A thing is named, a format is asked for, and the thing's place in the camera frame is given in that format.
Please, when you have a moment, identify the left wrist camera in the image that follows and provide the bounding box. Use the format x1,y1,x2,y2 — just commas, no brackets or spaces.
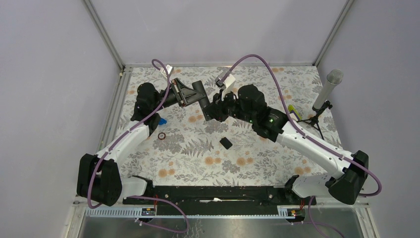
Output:
160,64,174,79

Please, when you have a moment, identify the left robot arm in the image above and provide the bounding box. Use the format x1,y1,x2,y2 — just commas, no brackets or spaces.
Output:
76,78,209,206

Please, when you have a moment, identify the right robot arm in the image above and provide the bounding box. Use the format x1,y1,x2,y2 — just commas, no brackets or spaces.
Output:
203,85,368,205

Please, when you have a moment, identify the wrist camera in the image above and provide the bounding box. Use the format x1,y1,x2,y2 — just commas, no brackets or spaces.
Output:
160,64,174,79
215,70,236,101

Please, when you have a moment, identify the black remote control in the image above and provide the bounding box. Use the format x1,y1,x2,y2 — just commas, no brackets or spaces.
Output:
192,81,212,121

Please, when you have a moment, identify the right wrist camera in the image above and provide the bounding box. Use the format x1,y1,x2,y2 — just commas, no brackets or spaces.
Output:
215,70,236,101

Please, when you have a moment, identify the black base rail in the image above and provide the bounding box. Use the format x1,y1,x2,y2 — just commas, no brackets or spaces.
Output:
121,185,316,213

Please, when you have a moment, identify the silver microphone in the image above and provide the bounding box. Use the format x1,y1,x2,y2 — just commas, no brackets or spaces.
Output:
313,69,344,111

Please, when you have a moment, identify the black microphone tripod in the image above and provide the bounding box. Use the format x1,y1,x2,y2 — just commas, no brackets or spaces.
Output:
297,100,333,140

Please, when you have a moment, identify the black remote battery cover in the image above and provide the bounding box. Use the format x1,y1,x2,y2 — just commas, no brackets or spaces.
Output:
219,137,233,150

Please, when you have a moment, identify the brown poker chip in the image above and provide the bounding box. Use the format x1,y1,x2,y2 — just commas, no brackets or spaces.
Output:
158,132,166,140

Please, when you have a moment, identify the green purple toy brick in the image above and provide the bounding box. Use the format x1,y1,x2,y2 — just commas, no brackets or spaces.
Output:
287,105,302,121

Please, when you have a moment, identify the white cable duct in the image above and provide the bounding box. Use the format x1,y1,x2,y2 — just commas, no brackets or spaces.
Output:
84,205,296,219

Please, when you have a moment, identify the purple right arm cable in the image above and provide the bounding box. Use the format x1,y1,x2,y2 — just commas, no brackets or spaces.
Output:
223,54,383,238

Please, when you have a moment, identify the blue plastic piece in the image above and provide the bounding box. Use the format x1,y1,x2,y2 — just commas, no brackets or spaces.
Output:
158,118,167,125

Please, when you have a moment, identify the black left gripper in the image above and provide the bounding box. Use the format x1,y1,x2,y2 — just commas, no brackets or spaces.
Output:
152,78,206,112

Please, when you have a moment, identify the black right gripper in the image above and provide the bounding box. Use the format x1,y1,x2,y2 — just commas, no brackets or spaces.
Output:
203,88,255,124

